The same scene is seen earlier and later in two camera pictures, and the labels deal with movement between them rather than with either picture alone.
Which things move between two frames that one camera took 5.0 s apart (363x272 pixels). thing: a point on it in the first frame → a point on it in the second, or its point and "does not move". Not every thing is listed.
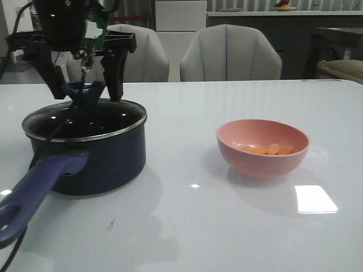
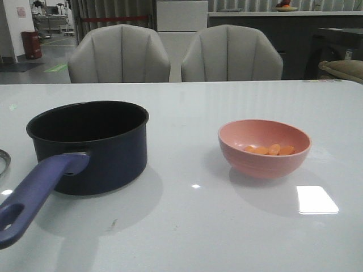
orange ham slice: [260, 149] does not move
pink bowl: [262, 148] does not move
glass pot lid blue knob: [83, 117] → [5, 160]
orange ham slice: [250, 148] does not move
